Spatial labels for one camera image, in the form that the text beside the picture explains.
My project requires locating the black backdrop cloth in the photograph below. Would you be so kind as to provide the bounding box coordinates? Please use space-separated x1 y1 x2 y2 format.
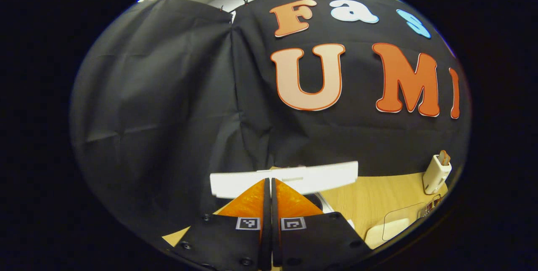
69 0 471 238

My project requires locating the white toaster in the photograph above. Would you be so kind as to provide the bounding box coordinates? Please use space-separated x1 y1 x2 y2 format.
422 153 453 195

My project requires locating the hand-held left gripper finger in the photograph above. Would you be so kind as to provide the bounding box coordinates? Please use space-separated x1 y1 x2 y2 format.
271 178 372 271
173 178 272 271

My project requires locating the metal wire chopstick holder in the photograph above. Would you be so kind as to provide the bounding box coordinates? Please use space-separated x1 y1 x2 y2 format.
418 194 442 219

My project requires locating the white rice cooker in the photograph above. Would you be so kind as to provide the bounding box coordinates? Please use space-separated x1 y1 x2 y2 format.
209 161 359 229

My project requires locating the clear plastic container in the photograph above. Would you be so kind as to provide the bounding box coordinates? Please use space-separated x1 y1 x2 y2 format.
365 202 427 250

